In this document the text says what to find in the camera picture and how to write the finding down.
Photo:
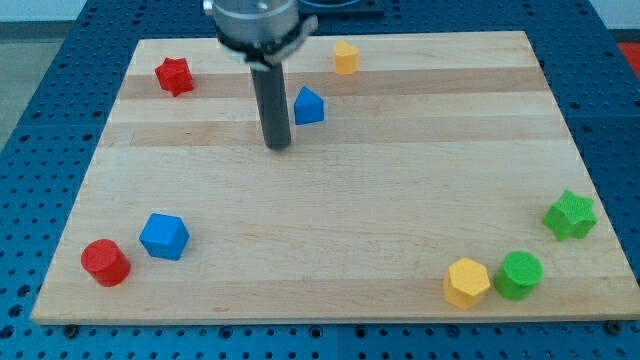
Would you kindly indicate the yellow heart block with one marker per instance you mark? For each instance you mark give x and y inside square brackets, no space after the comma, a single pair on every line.
[346,58]

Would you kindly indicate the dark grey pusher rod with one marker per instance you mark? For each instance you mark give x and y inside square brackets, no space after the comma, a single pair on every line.
[270,92]

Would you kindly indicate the green star block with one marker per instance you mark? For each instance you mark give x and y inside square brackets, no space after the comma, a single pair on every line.
[571,216]

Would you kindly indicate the red star block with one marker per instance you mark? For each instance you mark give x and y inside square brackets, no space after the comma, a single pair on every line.
[174,76]

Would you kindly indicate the wooden board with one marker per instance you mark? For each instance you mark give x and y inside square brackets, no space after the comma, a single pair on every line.
[441,146]

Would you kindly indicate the blue triangle block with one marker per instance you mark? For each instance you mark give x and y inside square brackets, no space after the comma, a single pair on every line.
[308,107]

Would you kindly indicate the red cylinder block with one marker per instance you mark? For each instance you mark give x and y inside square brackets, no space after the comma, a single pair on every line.
[105,262]

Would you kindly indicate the blue cube block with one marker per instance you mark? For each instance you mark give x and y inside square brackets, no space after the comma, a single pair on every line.
[164,236]

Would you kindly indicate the yellow hexagon block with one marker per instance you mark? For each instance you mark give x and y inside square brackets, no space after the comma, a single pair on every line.
[466,283]

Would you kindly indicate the green cylinder block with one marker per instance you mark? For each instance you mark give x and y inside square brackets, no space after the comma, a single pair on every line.
[519,273]

